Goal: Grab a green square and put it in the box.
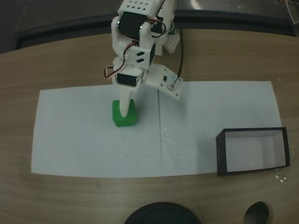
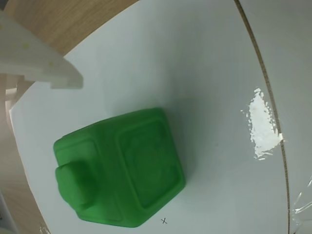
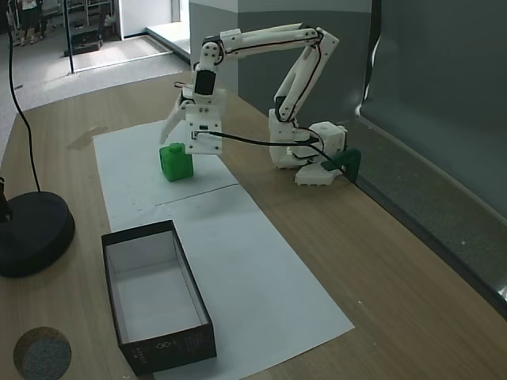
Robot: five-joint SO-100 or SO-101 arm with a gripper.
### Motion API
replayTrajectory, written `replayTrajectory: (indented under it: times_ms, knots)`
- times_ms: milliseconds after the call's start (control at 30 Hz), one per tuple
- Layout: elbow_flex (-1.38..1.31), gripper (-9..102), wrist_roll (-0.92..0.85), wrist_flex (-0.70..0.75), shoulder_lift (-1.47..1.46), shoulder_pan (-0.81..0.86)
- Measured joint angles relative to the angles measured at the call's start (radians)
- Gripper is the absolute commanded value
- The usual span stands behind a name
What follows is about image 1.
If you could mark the white paper sheet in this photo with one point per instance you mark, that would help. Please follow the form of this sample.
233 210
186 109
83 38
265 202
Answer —
81 140
210 105

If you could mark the black round stand base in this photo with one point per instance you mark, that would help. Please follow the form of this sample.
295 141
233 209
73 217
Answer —
161 214

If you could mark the dark cardboard box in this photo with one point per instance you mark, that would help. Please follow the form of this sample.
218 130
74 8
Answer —
222 151

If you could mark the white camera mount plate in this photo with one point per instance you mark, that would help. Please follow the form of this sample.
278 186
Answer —
163 79

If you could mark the green cube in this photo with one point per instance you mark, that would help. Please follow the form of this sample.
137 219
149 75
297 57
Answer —
132 119

